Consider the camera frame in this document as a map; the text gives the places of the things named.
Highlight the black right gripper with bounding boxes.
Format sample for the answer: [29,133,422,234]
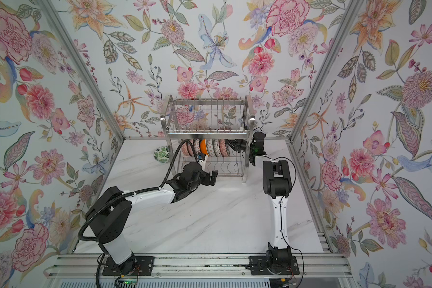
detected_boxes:
[226,136,256,155]

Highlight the pale green patterned bowl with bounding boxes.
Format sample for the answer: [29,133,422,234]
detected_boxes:
[206,139,216,157]

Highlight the plain white bowl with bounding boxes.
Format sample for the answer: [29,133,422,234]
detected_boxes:
[199,139,210,156]

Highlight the dark patterned bowl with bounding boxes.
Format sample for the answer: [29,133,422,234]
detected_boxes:
[187,139,194,157]

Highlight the dark speckled pattern bowl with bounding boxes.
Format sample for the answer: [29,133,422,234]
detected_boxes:
[219,139,230,157]

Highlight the white lattice pattern bowl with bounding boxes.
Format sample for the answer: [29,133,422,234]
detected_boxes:
[213,139,222,157]

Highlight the blue geometric pattern bowl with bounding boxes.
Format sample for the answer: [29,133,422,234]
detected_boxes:
[193,139,201,154]

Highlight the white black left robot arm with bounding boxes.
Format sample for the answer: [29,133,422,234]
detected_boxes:
[78,162,218,266]

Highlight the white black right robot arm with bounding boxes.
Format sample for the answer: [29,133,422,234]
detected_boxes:
[226,132,295,275]

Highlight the steel two-tier dish rack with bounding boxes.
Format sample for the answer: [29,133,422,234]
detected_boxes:
[160,96,256,182]

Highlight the green leaf pattern bowl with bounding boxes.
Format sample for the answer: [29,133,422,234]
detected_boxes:
[153,146,170,163]

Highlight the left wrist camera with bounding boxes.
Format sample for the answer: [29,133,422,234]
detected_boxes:
[197,152,208,170]

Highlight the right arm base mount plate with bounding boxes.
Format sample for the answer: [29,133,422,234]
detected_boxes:
[248,256,301,277]

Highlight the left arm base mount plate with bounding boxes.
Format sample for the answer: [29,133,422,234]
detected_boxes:
[102,256,156,276]

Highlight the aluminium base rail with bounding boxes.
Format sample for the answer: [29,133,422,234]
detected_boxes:
[43,253,352,280]

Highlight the black corrugated left cable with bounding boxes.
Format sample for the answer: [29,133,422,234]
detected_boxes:
[77,139,201,242]

